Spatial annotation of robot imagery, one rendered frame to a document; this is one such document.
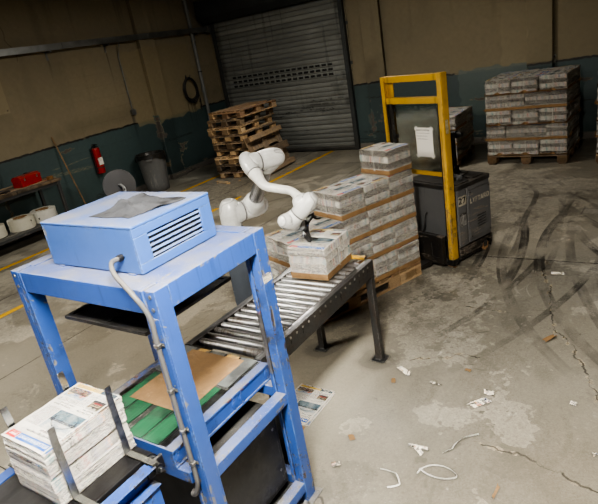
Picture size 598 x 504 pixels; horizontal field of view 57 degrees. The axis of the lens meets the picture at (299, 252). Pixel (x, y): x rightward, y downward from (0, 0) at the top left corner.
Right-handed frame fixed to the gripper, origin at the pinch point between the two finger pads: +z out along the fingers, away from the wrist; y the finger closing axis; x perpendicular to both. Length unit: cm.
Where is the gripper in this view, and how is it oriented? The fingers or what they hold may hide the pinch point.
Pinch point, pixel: (316, 228)
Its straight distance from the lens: 375.9
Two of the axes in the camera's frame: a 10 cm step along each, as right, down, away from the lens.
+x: 8.3, 0.6, -5.5
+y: -1.0, 9.9, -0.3
